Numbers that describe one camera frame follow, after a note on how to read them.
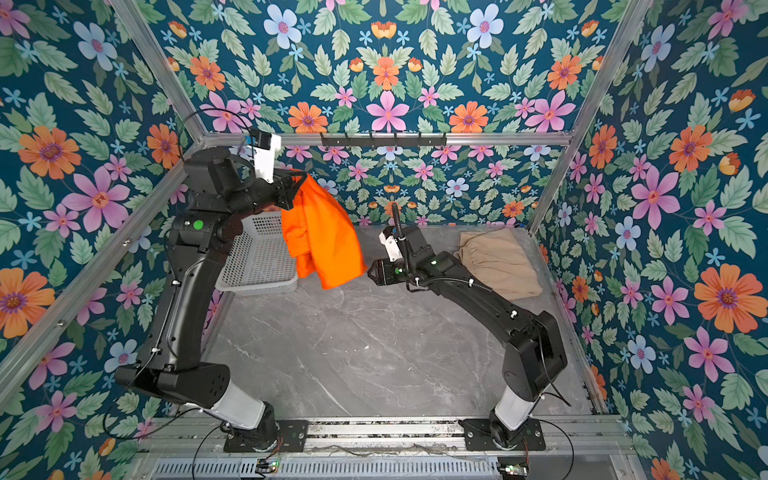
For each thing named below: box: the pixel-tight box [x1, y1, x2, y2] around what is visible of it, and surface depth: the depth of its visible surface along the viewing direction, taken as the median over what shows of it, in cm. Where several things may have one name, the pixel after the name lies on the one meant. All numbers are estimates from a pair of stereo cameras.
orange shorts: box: [282, 173, 367, 289], surface depth 72 cm
